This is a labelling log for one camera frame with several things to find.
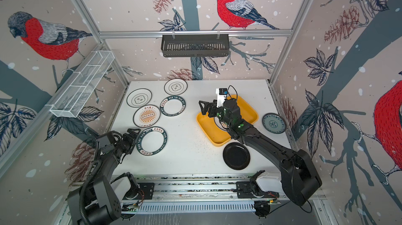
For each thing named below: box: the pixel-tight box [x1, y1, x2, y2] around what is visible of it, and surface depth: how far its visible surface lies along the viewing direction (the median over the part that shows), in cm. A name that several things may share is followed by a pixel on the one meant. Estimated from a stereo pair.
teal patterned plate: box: [262, 112, 287, 135], surface depth 100 cm
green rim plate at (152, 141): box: [136, 126, 169, 156], surface depth 92 cm
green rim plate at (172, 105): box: [159, 95, 187, 117], surface depth 109 cm
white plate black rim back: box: [164, 78, 188, 96], surface depth 120 cm
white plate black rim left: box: [126, 87, 153, 109], surface depth 113 cm
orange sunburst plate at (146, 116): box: [132, 104, 161, 129], surface depth 103 cm
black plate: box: [222, 141, 251, 171], surface depth 85 cm
